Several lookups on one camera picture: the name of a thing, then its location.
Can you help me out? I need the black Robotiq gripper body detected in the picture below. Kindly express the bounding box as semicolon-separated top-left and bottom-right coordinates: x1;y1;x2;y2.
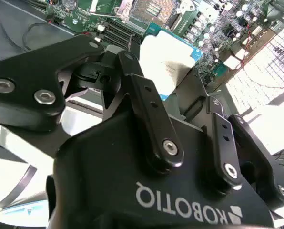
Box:
45;89;274;229

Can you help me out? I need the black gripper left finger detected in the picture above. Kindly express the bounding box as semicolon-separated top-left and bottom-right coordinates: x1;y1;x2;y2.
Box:
0;34;184;174

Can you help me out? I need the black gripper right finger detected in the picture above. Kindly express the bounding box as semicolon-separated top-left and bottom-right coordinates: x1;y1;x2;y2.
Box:
172;68;284;207

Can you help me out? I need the thin metal locking lever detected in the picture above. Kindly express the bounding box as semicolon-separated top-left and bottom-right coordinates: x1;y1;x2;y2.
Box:
126;33;134;52

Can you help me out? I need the silver CPU with green edge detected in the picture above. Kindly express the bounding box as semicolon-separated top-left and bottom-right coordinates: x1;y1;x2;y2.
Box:
139;22;204;103

